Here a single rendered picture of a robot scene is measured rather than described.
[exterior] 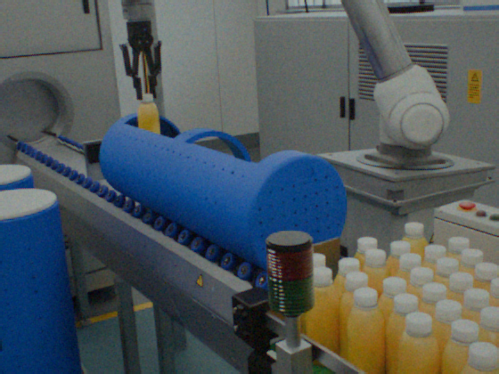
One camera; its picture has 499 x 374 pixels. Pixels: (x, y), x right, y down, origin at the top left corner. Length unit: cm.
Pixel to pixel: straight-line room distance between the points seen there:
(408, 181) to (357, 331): 79
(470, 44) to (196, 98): 426
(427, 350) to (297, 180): 55
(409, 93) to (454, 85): 139
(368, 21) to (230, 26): 531
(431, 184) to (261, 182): 66
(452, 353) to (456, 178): 99
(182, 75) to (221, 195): 537
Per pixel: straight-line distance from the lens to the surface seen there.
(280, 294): 89
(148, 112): 206
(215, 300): 165
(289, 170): 143
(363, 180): 193
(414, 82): 177
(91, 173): 259
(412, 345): 106
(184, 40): 682
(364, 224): 205
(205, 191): 155
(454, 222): 149
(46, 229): 197
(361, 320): 114
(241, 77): 712
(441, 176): 194
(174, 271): 183
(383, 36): 178
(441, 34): 318
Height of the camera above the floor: 157
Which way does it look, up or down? 16 degrees down
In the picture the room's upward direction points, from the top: 3 degrees counter-clockwise
